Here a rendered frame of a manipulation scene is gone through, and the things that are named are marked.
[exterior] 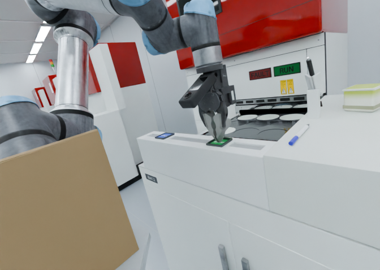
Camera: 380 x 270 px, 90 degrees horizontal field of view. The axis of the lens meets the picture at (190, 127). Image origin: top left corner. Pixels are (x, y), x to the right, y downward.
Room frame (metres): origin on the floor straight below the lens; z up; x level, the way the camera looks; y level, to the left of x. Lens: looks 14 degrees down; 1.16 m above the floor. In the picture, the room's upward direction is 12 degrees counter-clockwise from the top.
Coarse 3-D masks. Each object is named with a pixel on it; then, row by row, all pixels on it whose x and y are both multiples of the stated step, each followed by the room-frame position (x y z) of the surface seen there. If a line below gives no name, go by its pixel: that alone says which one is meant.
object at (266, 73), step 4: (252, 72) 1.03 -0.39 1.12; (256, 72) 1.01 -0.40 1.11; (260, 72) 1.00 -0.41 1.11; (264, 72) 0.98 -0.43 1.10; (268, 72) 0.97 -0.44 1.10; (252, 76) 1.03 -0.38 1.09; (256, 76) 1.01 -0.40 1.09; (260, 76) 1.00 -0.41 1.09; (264, 76) 0.98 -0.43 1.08; (268, 76) 0.97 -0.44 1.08
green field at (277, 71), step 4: (292, 64) 0.88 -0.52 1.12; (296, 64) 0.87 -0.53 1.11; (276, 68) 0.94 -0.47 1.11; (280, 68) 0.92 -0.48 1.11; (284, 68) 0.91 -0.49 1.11; (288, 68) 0.90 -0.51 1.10; (292, 68) 0.88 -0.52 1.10; (296, 68) 0.87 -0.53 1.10; (276, 72) 0.94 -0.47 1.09; (280, 72) 0.92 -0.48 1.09; (284, 72) 0.91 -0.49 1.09; (288, 72) 0.90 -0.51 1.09; (292, 72) 0.88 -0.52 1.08
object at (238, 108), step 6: (288, 102) 0.91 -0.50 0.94; (294, 102) 0.88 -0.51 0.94; (300, 102) 0.86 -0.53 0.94; (306, 102) 0.84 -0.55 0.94; (240, 108) 1.09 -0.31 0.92; (246, 108) 1.06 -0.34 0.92; (252, 108) 1.04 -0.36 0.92; (258, 108) 1.01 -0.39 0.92; (264, 108) 0.99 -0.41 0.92; (270, 108) 0.96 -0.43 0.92
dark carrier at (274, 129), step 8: (232, 120) 0.95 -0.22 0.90; (240, 120) 0.92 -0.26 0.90; (248, 120) 0.89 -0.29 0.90; (256, 120) 0.86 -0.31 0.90; (264, 120) 0.84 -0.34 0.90; (272, 120) 0.81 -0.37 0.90; (280, 120) 0.78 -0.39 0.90; (288, 120) 0.76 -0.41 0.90; (296, 120) 0.74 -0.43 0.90; (240, 128) 0.79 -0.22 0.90; (248, 128) 0.77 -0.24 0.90; (256, 128) 0.75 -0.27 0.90; (264, 128) 0.73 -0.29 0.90; (272, 128) 0.71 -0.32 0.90; (280, 128) 0.69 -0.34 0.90; (288, 128) 0.67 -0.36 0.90; (232, 136) 0.71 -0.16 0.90; (240, 136) 0.70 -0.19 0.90; (248, 136) 0.68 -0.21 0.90; (256, 136) 0.66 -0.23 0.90; (264, 136) 0.65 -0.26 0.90; (272, 136) 0.63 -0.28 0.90; (280, 136) 0.61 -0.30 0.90
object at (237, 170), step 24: (144, 144) 0.74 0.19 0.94; (168, 144) 0.62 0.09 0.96; (192, 144) 0.55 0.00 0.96; (240, 144) 0.48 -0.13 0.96; (264, 144) 0.44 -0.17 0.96; (168, 168) 0.65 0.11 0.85; (192, 168) 0.55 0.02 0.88; (216, 168) 0.48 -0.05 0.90; (240, 168) 0.42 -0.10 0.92; (264, 168) 0.38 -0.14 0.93; (240, 192) 0.43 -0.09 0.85; (264, 192) 0.38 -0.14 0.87
